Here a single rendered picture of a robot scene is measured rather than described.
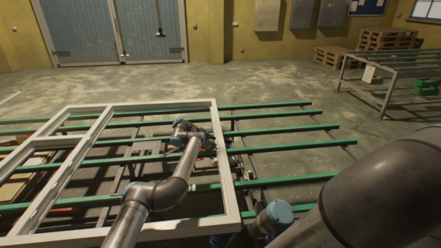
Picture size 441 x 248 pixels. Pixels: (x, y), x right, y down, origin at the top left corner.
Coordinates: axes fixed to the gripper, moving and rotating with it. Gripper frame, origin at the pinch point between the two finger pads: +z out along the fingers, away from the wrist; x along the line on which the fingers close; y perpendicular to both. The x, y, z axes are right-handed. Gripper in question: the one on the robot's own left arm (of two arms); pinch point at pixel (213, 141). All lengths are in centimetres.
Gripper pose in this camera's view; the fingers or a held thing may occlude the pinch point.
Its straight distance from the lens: 173.0
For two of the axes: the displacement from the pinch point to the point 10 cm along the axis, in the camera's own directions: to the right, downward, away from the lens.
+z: 8.2, 4.7, 3.4
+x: -1.1, -4.5, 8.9
